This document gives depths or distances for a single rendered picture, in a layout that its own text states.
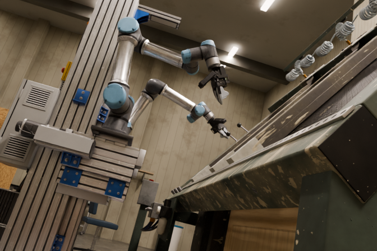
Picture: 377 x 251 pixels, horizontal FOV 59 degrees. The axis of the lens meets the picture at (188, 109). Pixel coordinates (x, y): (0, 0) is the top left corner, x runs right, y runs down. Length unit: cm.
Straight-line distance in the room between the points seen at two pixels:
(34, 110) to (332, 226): 174
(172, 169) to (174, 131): 109
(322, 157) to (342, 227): 10
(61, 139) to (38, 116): 37
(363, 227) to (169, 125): 907
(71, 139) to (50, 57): 864
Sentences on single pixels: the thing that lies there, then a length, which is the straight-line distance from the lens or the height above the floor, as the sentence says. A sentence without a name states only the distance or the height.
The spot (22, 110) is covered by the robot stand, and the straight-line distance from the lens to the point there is 204.
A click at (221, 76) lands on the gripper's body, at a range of 177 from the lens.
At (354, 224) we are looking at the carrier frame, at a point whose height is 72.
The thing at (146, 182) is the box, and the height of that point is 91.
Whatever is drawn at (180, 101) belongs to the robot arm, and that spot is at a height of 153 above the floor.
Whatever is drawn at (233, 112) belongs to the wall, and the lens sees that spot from 1012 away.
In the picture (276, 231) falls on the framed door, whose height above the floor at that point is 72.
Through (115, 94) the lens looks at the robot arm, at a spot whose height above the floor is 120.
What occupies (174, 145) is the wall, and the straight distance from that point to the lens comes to 942.
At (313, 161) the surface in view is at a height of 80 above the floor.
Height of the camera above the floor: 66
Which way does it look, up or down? 19 degrees up
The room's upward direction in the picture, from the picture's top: 14 degrees clockwise
